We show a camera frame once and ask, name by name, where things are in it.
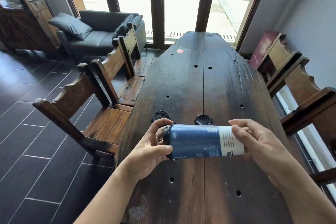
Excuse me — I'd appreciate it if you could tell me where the person's right hand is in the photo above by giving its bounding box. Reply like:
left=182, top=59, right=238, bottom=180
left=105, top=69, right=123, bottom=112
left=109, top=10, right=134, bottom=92
left=228, top=118, right=299, bottom=188

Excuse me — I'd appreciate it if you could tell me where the person's left hand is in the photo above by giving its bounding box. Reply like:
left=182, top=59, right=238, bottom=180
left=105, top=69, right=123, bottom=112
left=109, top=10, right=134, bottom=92
left=123, top=118, right=174, bottom=181

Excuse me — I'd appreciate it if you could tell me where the blue paper cup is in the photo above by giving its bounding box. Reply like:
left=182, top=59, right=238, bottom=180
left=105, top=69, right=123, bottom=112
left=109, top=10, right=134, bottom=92
left=162, top=124, right=245, bottom=161

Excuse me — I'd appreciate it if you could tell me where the person's right forearm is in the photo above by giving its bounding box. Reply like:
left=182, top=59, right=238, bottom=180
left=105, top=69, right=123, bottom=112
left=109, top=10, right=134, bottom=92
left=278, top=165, right=336, bottom=224

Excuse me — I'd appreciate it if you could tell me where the person's left forearm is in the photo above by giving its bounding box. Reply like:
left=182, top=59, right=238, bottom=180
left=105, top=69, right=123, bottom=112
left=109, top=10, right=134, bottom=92
left=73, top=163, right=139, bottom=224

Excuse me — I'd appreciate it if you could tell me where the black plastic cup lid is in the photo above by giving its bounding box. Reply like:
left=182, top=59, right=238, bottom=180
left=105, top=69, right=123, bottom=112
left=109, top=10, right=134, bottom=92
left=194, top=114, right=215, bottom=126
left=151, top=110, right=172, bottom=125

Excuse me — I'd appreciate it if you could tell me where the wooden chair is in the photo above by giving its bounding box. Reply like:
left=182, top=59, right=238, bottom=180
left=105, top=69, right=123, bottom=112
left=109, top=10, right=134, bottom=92
left=266, top=57, right=336, bottom=153
left=257, top=33, right=303, bottom=86
left=91, top=36, right=145, bottom=108
left=33, top=63, right=132, bottom=162
left=112, top=23, right=158, bottom=77
left=309, top=167, right=336, bottom=188

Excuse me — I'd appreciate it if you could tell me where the maroon cardboard box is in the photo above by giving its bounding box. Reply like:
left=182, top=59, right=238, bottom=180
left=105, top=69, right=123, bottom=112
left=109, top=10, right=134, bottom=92
left=248, top=31, right=280, bottom=70

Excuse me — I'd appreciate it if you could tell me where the floor vent grille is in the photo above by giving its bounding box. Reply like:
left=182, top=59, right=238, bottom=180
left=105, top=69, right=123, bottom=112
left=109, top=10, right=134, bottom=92
left=146, top=30, right=237, bottom=42

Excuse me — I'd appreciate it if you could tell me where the dark leather sofa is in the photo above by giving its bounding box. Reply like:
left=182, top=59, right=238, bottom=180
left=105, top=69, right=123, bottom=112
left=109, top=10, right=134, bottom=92
left=56, top=10, right=147, bottom=58

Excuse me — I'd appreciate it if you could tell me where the dark sofa cushion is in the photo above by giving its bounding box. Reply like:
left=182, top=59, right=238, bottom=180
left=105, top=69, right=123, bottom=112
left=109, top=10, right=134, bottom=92
left=114, top=14, right=143, bottom=39

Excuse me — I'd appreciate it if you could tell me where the grey square pillow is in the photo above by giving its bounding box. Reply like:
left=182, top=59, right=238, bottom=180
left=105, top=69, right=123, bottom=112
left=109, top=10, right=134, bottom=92
left=47, top=12, right=93, bottom=41

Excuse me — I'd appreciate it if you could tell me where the wooden display cabinet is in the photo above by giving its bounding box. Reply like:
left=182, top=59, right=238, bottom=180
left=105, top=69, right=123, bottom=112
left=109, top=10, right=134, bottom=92
left=0, top=0, right=61, bottom=51

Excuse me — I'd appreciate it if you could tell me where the dark wooden window frame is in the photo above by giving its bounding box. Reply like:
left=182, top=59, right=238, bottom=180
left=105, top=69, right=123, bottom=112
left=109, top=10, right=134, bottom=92
left=54, top=0, right=275, bottom=51

